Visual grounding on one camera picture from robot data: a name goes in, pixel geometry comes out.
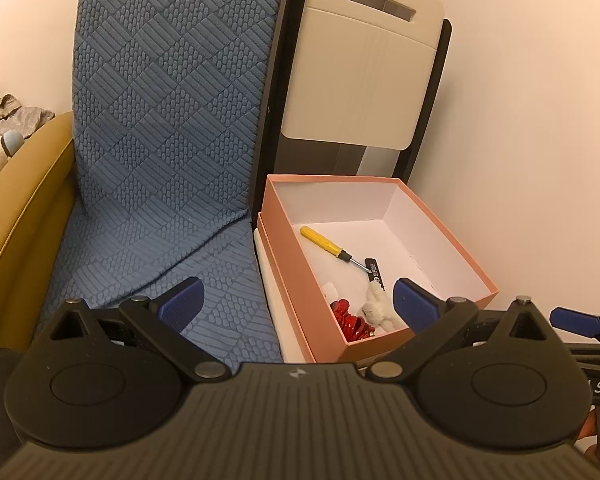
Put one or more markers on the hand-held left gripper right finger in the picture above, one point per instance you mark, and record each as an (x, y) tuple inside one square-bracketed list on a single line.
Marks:
[(415, 305)]

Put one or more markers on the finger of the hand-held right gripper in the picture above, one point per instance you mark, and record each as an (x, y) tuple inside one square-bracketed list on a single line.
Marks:
[(575, 321)]

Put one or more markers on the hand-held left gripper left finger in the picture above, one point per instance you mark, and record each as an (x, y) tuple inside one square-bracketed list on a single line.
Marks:
[(182, 305)]

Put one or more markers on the small white plush toy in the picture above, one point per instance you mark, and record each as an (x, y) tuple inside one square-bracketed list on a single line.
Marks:
[(377, 305)]

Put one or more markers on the black tag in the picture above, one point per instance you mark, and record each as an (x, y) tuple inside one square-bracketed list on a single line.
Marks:
[(371, 267)]

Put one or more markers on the red shiny ornament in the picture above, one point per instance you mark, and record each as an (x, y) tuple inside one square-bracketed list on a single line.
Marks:
[(352, 322)]

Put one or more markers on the white charger plug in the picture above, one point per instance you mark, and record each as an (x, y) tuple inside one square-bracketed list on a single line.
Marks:
[(331, 292)]

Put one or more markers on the pink cardboard box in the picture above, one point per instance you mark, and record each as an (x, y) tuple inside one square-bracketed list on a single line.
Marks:
[(290, 265)]

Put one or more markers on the person's right hand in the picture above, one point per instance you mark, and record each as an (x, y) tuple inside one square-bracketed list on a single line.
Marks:
[(587, 430)]

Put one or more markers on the blue quilted seat cushion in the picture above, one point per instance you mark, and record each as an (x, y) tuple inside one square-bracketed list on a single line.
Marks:
[(170, 135)]

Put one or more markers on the mustard yellow sofa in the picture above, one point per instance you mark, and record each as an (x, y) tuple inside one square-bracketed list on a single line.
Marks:
[(15, 220)]

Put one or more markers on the beige folding chair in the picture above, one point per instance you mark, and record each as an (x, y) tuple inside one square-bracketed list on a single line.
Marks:
[(360, 85)]

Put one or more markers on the grey crumpled jacket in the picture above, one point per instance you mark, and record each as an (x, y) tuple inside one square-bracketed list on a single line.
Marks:
[(15, 115)]

